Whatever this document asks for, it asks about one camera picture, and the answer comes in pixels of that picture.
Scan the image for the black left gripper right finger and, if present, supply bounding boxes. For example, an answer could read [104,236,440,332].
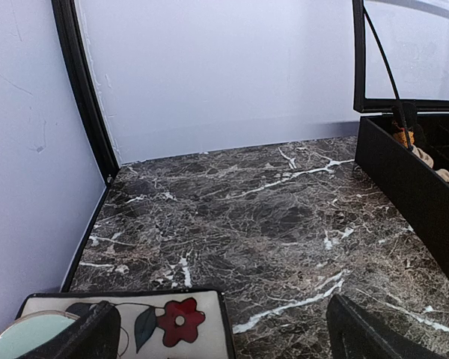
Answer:
[326,295,441,359]

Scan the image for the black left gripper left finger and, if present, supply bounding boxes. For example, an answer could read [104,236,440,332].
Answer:
[20,301,120,359]

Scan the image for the pale green ceramic bowl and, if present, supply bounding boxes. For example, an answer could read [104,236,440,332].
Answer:
[0,310,79,358]

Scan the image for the floral square ceramic plate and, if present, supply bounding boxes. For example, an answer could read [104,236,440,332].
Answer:
[16,287,236,358]

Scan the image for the black compartment storage box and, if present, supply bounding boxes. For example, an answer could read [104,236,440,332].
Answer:
[355,116,449,279]

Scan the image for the beige rolled sock in box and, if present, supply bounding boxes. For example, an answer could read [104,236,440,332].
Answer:
[412,145,449,182]

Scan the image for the orange black item in box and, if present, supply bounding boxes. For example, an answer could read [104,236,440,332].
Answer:
[391,102,427,147]

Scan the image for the glass-panel black box lid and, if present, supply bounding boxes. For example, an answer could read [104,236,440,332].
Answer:
[352,1,449,113]

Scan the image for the black left corner post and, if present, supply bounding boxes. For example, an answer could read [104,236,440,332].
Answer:
[51,0,119,186]

